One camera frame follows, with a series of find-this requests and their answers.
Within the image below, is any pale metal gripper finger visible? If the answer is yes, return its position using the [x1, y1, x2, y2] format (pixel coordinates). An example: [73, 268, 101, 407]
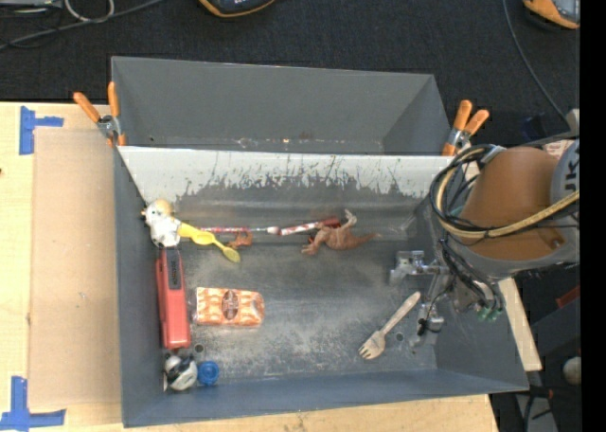
[388, 249, 451, 287]
[407, 304, 446, 349]

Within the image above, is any pale wooden fork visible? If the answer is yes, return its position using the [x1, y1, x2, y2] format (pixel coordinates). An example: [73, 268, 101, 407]
[357, 291, 422, 361]

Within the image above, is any brown toy dinosaur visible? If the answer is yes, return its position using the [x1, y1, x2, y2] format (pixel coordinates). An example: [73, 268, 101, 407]
[300, 208, 383, 257]

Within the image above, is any grey metal bin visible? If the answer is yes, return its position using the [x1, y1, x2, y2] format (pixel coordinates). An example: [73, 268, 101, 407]
[109, 55, 530, 429]

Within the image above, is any red white striped stick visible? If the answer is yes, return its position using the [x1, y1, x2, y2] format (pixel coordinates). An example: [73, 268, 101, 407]
[198, 216, 343, 239]

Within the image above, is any small brown toy figure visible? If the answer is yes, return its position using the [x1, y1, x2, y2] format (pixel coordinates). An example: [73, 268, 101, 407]
[225, 230, 255, 251]

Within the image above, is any orange patterned packet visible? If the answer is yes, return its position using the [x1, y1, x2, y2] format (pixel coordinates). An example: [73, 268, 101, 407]
[192, 285, 266, 329]

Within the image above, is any yellow plastic spoon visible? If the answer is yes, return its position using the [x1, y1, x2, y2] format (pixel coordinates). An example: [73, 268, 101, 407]
[178, 223, 242, 264]

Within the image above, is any blue bottle cap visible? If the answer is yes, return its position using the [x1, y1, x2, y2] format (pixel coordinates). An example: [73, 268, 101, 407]
[196, 360, 222, 387]

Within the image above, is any white toy animal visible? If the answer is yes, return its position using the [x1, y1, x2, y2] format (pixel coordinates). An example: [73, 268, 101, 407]
[140, 198, 184, 249]

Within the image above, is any black and white ball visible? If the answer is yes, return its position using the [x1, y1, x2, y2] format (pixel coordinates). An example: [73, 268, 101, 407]
[163, 352, 199, 392]

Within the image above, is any brown cardboard board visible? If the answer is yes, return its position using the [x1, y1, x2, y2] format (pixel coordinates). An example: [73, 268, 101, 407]
[27, 128, 122, 413]

